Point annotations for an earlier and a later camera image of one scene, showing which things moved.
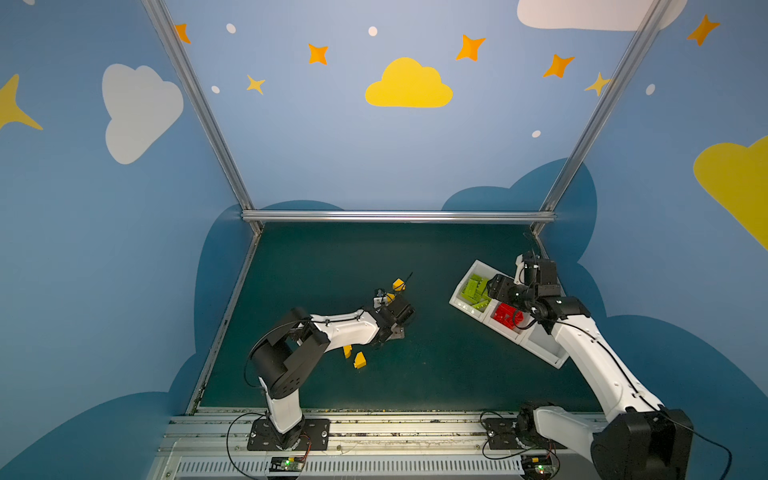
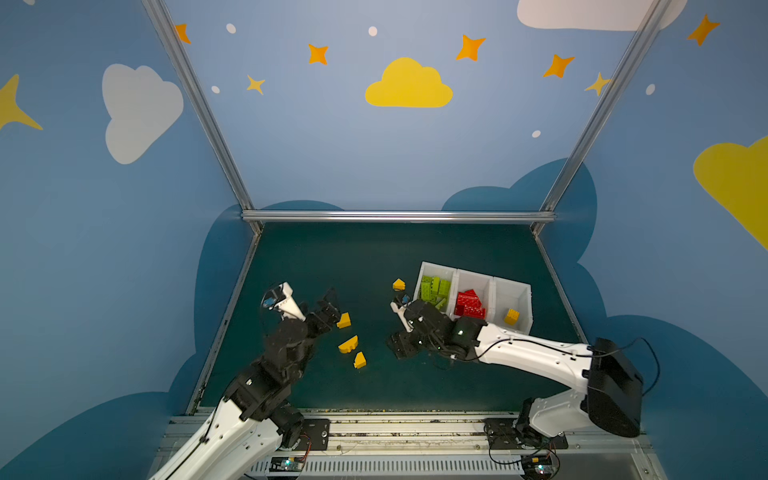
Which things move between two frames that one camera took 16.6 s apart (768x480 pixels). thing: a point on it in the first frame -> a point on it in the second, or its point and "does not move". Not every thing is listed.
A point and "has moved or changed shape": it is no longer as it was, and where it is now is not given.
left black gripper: (398, 306) -> (324, 314)
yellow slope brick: (399, 285) does not move
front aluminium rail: (373, 445) does not move
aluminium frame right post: (654, 19) does not move
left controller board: (286, 464) does not move
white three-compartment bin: (473, 295) has moved or changed shape
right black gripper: (501, 287) -> (405, 341)
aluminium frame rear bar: (398, 216) does not move
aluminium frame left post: (173, 45) does not move
